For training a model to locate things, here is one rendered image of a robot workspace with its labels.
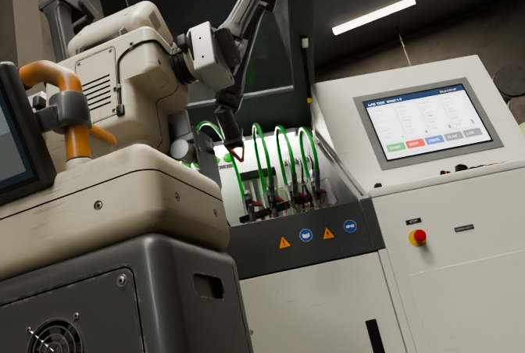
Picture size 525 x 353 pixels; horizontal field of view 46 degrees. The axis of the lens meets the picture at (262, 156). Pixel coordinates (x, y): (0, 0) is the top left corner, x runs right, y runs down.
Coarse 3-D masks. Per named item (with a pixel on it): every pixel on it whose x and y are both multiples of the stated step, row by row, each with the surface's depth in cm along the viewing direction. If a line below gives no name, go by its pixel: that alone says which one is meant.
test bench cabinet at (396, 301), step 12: (372, 252) 184; (384, 252) 183; (384, 264) 181; (384, 276) 181; (396, 288) 179; (396, 300) 178; (396, 312) 176; (408, 324) 175; (408, 336) 174; (408, 348) 173
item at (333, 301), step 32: (256, 288) 177; (288, 288) 178; (320, 288) 178; (352, 288) 178; (384, 288) 179; (256, 320) 174; (288, 320) 174; (320, 320) 175; (352, 320) 175; (384, 320) 175; (256, 352) 171; (288, 352) 171; (320, 352) 171; (352, 352) 172; (384, 352) 172
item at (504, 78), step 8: (496, 72) 633; (504, 72) 629; (512, 72) 628; (520, 72) 626; (496, 80) 628; (504, 80) 626; (512, 80) 625; (520, 80) 623; (504, 88) 624; (512, 88) 622; (520, 88) 621; (504, 96) 623; (512, 96) 622; (520, 96) 620; (512, 104) 611; (520, 104) 610; (512, 112) 608; (520, 112) 607; (520, 120) 604
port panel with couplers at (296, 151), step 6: (294, 150) 252; (306, 150) 252; (282, 156) 250; (288, 156) 250; (294, 156) 250; (300, 156) 251; (306, 156) 248; (288, 168) 249; (300, 168) 249; (288, 174) 248; (300, 174) 248; (288, 180) 246; (300, 180) 247; (306, 180) 247; (300, 186) 246; (306, 186) 246; (300, 192) 245; (306, 204) 243; (306, 210) 242
